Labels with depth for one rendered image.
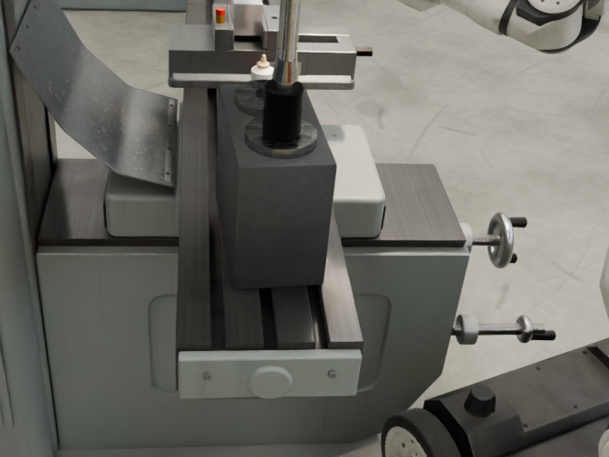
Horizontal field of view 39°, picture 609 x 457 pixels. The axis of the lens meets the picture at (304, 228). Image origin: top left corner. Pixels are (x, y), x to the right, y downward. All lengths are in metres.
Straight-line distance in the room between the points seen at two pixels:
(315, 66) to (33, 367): 0.77
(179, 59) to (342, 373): 0.74
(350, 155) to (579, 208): 1.73
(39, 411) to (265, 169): 0.91
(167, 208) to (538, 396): 0.72
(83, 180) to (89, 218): 0.13
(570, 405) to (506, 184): 1.82
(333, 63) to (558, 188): 1.85
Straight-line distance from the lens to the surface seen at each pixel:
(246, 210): 1.04
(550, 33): 1.30
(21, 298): 1.59
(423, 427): 1.45
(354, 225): 1.55
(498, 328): 1.78
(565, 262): 2.96
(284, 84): 1.02
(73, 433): 1.88
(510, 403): 1.54
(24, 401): 1.74
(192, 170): 1.36
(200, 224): 1.23
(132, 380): 1.76
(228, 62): 1.60
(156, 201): 1.50
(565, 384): 1.61
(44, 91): 1.42
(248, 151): 1.04
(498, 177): 3.33
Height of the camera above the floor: 1.65
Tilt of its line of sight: 35 degrees down
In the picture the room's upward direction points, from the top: 5 degrees clockwise
